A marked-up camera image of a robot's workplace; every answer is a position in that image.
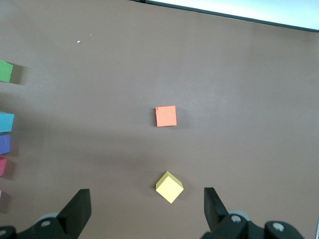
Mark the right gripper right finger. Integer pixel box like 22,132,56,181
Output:
201,187,306,239

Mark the orange foam cube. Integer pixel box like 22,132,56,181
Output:
155,105,178,128

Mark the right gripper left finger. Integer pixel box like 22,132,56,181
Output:
0,188,92,239

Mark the light blue foam cube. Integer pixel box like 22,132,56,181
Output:
0,111,15,133

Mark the green foam cube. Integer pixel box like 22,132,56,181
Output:
0,59,14,83

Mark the brown table cover sheet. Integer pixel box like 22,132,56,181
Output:
0,0,319,239

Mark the yellow foam cube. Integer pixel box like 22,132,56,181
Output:
156,170,184,204

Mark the white table edge rail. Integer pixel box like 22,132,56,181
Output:
147,0,319,32

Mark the purple foam cube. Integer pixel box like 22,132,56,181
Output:
0,133,12,155

